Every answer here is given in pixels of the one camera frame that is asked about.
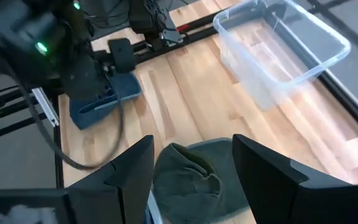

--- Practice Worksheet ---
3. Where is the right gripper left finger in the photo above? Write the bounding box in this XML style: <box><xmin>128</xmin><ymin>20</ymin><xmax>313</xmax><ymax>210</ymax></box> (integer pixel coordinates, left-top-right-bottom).
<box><xmin>0</xmin><ymin>135</ymin><xmax>155</xmax><ymax>224</ymax></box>

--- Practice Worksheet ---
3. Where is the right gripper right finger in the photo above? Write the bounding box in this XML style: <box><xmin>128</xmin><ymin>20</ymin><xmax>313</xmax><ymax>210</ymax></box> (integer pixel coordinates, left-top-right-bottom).
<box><xmin>231</xmin><ymin>133</ymin><xmax>358</xmax><ymax>224</ymax></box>

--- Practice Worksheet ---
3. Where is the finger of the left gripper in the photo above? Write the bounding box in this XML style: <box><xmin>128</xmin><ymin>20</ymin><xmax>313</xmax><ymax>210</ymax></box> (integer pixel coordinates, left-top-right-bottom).
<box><xmin>104</xmin><ymin>88</ymin><xmax>119</xmax><ymax>104</ymax></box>
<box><xmin>94</xmin><ymin>92</ymin><xmax>106</xmax><ymax>106</ymax></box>

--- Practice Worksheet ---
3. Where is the blue bucket hat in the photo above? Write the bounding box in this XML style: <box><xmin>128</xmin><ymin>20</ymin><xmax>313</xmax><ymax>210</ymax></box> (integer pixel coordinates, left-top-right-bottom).
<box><xmin>69</xmin><ymin>72</ymin><xmax>142</xmax><ymax>131</ymax></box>

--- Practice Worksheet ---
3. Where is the green bucket hat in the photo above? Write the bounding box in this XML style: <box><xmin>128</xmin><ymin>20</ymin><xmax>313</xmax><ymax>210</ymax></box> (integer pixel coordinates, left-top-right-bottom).
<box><xmin>152</xmin><ymin>138</ymin><xmax>251</xmax><ymax>224</ymax></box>

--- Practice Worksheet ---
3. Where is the clear plastic container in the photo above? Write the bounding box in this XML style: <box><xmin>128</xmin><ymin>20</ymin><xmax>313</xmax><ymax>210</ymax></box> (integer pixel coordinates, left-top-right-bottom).
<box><xmin>213</xmin><ymin>0</ymin><xmax>352</xmax><ymax>110</ymax></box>

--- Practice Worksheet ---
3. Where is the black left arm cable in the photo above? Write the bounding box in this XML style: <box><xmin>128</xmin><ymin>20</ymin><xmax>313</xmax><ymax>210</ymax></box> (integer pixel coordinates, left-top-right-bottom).
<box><xmin>0</xmin><ymin>52</ymin><xmax>126</xmax><ymax>171</ymax></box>

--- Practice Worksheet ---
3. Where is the silver aluminium bracket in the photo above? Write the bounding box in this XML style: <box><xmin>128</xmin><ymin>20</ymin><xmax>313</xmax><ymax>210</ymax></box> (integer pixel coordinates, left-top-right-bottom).
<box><xmin>30</xmin><ymin>86</ymin><xmax>60</xmax><ymax>128</ymax></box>

